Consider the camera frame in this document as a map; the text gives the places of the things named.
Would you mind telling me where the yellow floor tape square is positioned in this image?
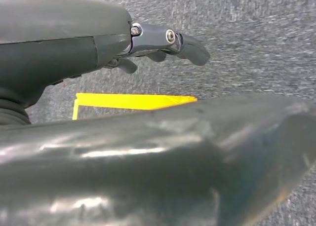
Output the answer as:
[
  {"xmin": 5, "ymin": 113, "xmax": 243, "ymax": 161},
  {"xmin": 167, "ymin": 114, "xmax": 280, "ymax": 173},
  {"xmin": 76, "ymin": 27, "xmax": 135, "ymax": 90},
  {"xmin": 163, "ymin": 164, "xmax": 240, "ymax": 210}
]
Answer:
[{"xmin": 72, "ymin": 93, "xmax": 198, "ymax": 120}]

